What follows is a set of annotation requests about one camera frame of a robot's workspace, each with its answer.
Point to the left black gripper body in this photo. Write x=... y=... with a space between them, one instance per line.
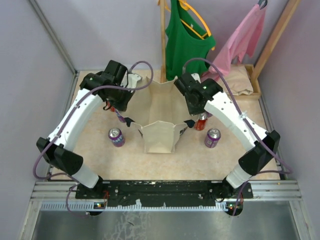
x=119 y=98

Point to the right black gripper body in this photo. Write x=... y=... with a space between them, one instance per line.
x=193 y=110

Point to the beige canvas tote bag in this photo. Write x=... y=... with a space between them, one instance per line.
x=160 y=113

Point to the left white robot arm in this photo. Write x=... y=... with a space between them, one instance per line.
x=58 y=148

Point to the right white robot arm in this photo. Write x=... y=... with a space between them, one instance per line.
x=260 y=145

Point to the purple Fanta can left middle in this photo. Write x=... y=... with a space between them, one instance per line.
x=120 y=117

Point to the purple Fanta can front left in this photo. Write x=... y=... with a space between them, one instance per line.
x=116 y=136

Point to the purple Fanta can front right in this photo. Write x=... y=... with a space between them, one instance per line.
x=212 y=138

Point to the folded beige cloth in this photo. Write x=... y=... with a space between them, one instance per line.
x=238 y=81

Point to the green tank top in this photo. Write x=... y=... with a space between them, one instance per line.
x=186 y=39

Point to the wooden clothes rack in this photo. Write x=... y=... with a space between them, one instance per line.
x=254 y=71

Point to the pink shirt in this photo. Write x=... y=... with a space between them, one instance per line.
x=243 y=41

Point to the yellow clothes hanger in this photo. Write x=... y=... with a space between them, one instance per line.
x=197 y=22

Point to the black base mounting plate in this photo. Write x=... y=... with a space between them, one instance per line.
x=159 y=193

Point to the grey clothes hanger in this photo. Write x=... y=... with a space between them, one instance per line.
x=262 y=4

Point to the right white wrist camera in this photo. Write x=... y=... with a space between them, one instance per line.
x=196 y=77

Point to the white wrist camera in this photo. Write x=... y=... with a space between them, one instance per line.
x=132 y=80
x=196 y=77

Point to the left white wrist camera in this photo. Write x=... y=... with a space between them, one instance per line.
x=132 y=80

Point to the aluminium frame rail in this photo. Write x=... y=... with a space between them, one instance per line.
x=60 y=195

